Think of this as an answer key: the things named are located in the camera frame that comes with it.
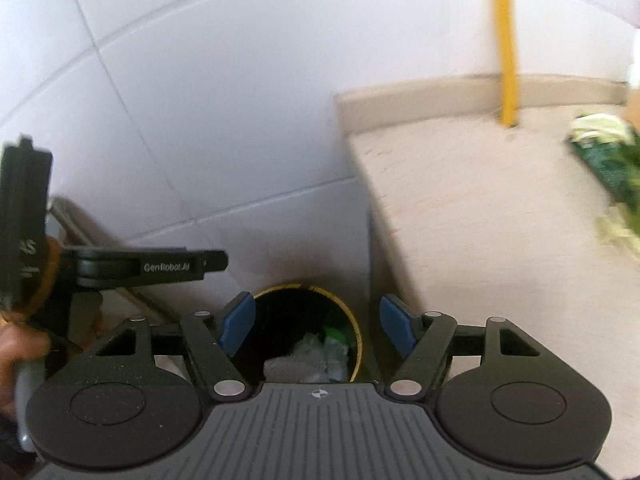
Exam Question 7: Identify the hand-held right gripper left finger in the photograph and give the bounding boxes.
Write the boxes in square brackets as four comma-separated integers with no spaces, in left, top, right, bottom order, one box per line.
[93,290,257,403]

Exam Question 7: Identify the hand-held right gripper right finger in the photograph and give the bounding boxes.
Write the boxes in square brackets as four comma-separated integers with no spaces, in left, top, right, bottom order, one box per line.
[378,293,546,403]

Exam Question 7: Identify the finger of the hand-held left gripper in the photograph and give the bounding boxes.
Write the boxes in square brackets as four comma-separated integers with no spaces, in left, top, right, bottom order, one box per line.
[75,248,230,274]

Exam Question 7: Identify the black trash bin gold rim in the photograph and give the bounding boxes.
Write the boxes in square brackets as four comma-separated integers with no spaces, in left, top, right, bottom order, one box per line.
[249,283,364,385]

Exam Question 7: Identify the person's left hand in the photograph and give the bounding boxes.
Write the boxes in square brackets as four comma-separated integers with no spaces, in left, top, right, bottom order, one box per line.
[0,236,65,377]

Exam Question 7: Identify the green leaf white stem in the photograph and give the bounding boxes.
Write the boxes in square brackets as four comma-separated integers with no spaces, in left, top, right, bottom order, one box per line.
[565,112,640,206]

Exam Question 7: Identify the yellow pipe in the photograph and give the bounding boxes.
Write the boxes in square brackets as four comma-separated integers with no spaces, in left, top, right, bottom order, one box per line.
[491,0,522,127]

